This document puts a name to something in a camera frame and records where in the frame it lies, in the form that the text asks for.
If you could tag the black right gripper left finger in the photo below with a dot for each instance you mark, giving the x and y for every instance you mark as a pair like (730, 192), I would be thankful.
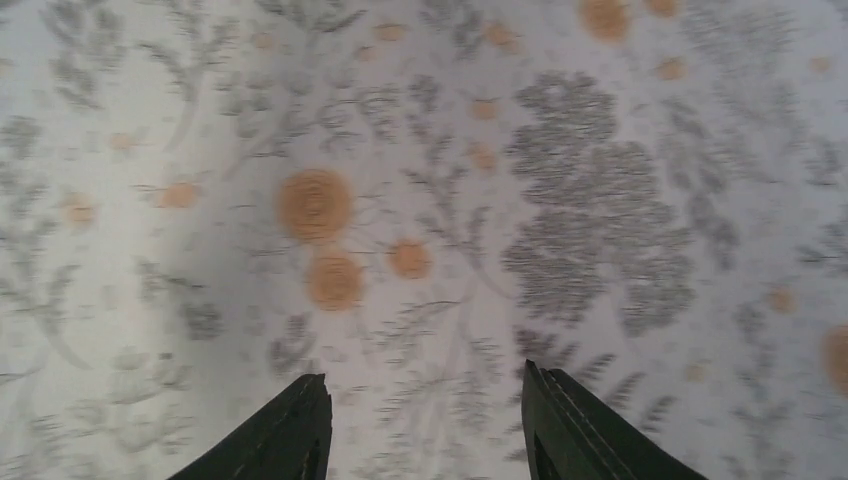
(288, 438)

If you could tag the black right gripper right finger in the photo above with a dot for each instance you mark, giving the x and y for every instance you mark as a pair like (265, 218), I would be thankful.
(572, 434)

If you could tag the floral patterned table mat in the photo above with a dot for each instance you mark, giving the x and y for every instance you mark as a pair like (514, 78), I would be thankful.
(203, 200)

